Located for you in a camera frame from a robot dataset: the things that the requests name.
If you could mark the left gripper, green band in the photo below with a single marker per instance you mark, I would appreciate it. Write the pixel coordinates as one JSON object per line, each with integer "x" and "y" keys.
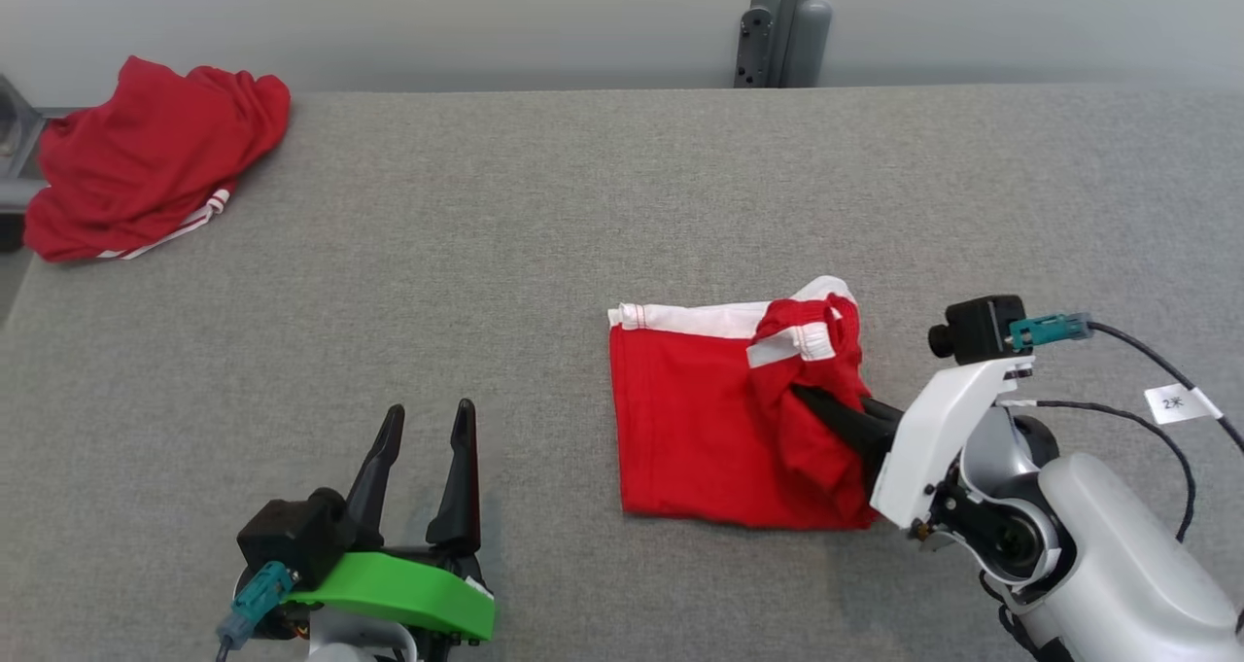
{"x": 408, "y": 589}

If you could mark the right gripper, white band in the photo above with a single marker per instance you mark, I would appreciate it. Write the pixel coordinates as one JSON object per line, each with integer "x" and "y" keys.
{"x": 923, "y": 458}

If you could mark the red and white basketball jersey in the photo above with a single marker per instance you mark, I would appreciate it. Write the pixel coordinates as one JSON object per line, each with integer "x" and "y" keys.
{"x": 690, "y": 419}

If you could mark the red shirt with white sleeves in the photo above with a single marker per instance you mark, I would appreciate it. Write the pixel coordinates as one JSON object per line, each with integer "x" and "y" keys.
{"x": 146, "y": 156}

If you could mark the left wrist camera, black box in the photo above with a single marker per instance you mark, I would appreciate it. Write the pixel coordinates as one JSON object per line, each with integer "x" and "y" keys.
{"x": 292, "y": 536}

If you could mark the wrist camera, black box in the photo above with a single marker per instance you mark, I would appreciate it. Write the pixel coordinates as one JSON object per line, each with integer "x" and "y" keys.
{"x": 982, "y": 330}
{"x": 292, "y": 536}

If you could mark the right wrist camera, black box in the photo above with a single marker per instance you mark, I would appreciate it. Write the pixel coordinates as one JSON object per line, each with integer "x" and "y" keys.
{"x": 982, "y": 330}

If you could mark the grey metal post with bracket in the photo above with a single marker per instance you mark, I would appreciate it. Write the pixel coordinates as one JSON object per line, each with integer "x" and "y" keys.
{"x": 777, "y": 25}

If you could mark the grey metal cart frame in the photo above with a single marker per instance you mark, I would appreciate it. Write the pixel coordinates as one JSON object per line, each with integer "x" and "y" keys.
{"x": 15, "y": 147}

